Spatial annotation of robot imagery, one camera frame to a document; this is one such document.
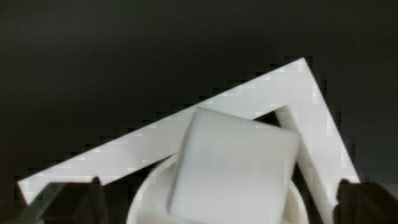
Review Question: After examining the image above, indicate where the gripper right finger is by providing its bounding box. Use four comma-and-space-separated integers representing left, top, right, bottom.
332, 179, 398, 224

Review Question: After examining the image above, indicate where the white round stool seat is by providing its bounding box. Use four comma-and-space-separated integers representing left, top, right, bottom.
126, 155, 309, 224

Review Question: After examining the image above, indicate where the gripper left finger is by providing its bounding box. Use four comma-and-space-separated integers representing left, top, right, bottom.
18, 177, 108, 224

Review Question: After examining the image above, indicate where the white L-shaped fence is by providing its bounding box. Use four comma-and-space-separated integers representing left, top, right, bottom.
16, 57, 362, 208

